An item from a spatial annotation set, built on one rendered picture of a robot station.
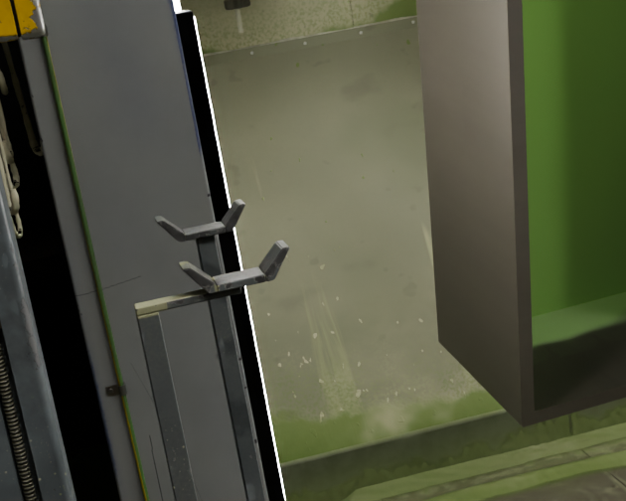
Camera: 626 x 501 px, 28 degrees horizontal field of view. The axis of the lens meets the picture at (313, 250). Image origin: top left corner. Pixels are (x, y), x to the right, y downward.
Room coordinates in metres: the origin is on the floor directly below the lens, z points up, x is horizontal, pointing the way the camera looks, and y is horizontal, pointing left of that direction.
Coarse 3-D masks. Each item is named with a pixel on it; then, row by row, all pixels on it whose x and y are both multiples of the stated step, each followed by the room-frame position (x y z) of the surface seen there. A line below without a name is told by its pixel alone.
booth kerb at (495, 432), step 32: (480, 416) 2.84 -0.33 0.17; (576, 416) 2.88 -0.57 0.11; (608, 416) 2.89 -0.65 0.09; (352, 448) 2.78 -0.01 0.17; (384, 448) 2.79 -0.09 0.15; (416, 448) 2.81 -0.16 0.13; (448, 448) 2.82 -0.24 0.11; (480, 448) 2.83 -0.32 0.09; (512, 448) 2.84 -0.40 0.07; (288, 480) 2.75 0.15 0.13; (320, 480) 2.76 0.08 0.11; (352, 480) 2.77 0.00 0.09; (384, 480) 2.79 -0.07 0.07
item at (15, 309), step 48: (0, 192) 0.93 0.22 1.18; (0, 240) 0.92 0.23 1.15; (0, 288) 0.92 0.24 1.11; (0, 336) 0.93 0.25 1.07; (0, 384) 0.92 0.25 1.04; (48, 384) 0.95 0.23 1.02; (0, 432) 0.92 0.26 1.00; (48, 432) 0.92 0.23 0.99; (0, 480) 0.91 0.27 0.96; (48, 480) 0.92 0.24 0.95
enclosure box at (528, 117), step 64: (448, 0) 2.09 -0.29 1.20; (512, 0) 1.89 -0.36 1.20; (576, 0) 2.32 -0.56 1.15; (448, 64) 2.13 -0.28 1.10; (512, 64) 1.91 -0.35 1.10; (576, 64) 2.35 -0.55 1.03; (448, 128) 2.16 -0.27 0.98; (512, 128) 1.93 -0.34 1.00; (576, 128) 2.37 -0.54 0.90; (448, 192) 2.20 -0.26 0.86; (512, 192) 1.95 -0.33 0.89; (576, 192) 2.40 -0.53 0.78; (448, 256) 2.25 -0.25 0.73; (512, 256) 1.98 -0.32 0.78; (576, 256) 2.42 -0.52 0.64; (448, 320) 2.29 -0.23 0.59; (512, 320) 2.01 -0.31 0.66; (576, 320) 2.38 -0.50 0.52; (512, 384) 2.05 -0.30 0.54; (576, 384) 2.15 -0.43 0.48
